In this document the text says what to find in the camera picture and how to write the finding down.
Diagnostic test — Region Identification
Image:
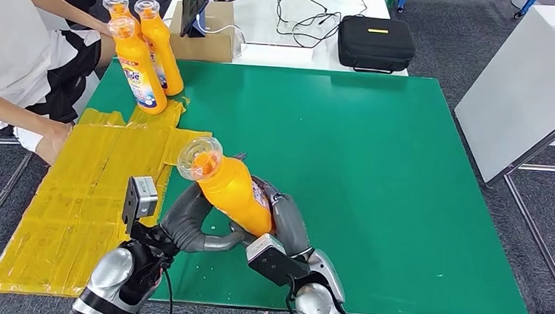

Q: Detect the person's left hand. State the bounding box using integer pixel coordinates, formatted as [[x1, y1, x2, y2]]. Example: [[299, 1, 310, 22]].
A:
[[97, 21, 117, 39]]

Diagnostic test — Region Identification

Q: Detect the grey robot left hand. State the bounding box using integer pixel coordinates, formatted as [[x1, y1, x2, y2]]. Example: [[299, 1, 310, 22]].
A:
[[158, 180, 258, 258]]

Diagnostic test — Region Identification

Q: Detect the person's right hand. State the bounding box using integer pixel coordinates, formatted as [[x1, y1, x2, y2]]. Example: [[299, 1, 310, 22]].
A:
[[41, 118, 74, 156]]

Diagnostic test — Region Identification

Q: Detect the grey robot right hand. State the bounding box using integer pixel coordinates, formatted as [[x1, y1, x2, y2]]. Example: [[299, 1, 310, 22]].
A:
[[227, 174, 317, 261]]

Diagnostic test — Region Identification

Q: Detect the orange detergent bottle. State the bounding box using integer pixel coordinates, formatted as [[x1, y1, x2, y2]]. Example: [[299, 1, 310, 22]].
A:
[[100, 0, 147, 40], [128, 0, 190, 98], [101, 15, 174, 117], [172, 135, 282, 239]]

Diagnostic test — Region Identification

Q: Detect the yellow taped sheet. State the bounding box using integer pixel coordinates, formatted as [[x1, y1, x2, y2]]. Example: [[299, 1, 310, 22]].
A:
[[0, 88, 216, 307]]

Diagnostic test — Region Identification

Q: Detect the green table board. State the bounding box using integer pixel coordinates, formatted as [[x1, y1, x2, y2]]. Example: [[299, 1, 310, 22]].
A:
[[74, 55, 548, 314]]

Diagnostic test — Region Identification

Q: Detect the tablet in blue case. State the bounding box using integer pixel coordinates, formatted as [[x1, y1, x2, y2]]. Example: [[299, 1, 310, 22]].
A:
[[179, 0, 211, 40]]

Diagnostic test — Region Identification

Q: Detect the person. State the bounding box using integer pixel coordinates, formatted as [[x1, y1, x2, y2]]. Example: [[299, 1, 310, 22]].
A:
[[0, 0, 121, 171]]

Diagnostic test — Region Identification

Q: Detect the cardboard box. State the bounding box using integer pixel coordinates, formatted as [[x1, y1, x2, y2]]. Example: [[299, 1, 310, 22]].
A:
[[167, 0, 240, 65]]

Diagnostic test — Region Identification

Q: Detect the white desk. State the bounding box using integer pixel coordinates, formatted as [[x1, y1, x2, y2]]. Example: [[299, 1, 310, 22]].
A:
[[160, 0, 415, 79]]

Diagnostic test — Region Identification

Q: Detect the white power strip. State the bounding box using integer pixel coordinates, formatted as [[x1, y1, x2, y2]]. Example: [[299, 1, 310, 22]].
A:
[[238, 43, 315, 71]]

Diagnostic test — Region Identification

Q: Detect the black carrying case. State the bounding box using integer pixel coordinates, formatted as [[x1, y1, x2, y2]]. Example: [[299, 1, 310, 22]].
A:
[[335, 14, 418, 76]]

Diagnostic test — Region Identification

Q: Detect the large white table panel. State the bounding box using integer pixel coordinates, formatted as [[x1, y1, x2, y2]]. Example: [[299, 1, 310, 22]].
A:
[[450, 0, 555, 188]]

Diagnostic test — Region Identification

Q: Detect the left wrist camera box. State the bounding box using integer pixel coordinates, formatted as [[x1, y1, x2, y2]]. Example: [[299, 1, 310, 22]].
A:
[[120, 174, 161, 238]]

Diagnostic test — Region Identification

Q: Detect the white charging cable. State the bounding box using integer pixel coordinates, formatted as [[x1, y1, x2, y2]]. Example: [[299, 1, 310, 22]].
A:
[[194, 15, 250, 58]]

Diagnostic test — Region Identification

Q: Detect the black cable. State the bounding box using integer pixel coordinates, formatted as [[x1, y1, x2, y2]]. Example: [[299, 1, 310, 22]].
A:
[[273, 0, 369, 52]]

